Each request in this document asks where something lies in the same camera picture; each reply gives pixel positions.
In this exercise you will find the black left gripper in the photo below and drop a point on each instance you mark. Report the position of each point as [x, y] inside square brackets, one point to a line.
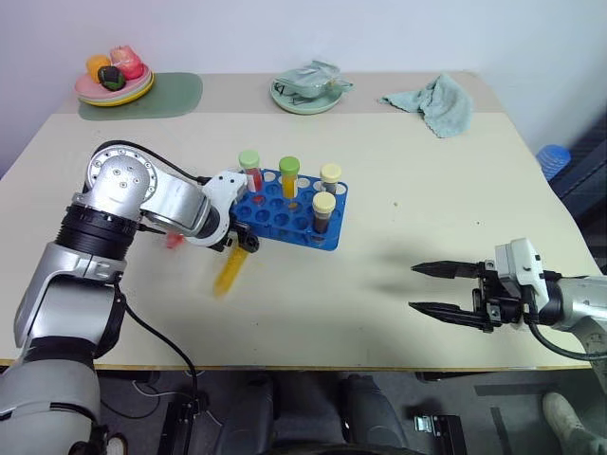
[235, 231]

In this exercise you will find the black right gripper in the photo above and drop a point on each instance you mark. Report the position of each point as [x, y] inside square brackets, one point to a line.
[498, 308]

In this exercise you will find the yellow liquid test tube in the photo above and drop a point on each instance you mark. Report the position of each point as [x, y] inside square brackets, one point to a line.
[229, 275]

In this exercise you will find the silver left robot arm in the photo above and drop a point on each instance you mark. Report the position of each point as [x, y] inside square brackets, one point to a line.
[118, 189]

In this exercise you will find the blue test tube rack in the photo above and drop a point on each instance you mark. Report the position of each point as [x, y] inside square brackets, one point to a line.
[289, 220]

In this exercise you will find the red liquid loose test tube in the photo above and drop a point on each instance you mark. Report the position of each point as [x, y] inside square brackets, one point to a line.
[173, 241]

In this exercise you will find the green-capped red liquid tube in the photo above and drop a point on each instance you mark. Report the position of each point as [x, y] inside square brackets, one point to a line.
[252, 173]

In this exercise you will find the green-capped orange liquid tube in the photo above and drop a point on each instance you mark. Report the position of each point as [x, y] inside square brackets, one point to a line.
[289, 180]

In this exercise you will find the cream-capped dark liquid tube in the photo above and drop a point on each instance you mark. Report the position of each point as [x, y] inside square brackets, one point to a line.
[323, 211]

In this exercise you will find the cream-capped brown liquid tube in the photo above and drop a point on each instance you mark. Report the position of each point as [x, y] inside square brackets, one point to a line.
[330, 177]

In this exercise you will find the metal clasp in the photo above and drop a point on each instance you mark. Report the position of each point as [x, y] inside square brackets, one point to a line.
[428, 423]

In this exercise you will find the dark rounded shape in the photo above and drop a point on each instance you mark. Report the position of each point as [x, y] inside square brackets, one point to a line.
[372, 412]

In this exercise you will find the pale green plate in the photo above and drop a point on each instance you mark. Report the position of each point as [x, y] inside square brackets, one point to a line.
[303, 106]

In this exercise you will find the green placemat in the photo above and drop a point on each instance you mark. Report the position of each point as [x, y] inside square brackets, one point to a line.
[175, 97]

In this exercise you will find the blue ribbed container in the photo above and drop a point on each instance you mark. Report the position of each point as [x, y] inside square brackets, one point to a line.
[554, 160]

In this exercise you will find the black chair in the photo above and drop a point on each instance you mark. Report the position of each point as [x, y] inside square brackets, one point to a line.
[588, 185]

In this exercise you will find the white shoe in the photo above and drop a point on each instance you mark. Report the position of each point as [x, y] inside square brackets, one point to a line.
[566, 422]

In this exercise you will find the clear plastic bag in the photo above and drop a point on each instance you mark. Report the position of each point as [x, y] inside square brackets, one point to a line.
[313, 78]

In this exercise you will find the pale green towel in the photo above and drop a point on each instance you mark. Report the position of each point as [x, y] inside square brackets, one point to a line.
[446, 106]

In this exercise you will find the yellow plate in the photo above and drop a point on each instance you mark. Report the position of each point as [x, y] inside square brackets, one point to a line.
[137, 95]

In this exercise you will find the black floor stand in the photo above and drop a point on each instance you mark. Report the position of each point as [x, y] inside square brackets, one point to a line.
[178, 426]

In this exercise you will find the pink plate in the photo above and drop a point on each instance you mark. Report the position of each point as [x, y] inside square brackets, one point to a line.
[102, 92]

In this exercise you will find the dark brown toy food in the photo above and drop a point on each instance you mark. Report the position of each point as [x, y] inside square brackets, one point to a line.
[112, 78]

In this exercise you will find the pink red toy food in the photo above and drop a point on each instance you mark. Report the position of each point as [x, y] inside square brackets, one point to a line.
[127, 61]

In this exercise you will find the orange toy food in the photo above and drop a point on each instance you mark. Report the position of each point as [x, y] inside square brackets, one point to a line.
[97, 65]

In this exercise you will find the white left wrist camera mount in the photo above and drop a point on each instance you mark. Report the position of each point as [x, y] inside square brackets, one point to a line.
[226, 187]

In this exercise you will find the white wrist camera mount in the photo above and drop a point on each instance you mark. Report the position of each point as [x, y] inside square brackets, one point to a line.
[519, 265]
[226, 187]

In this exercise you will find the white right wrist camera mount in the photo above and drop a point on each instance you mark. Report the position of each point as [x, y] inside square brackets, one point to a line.
[519, 265]

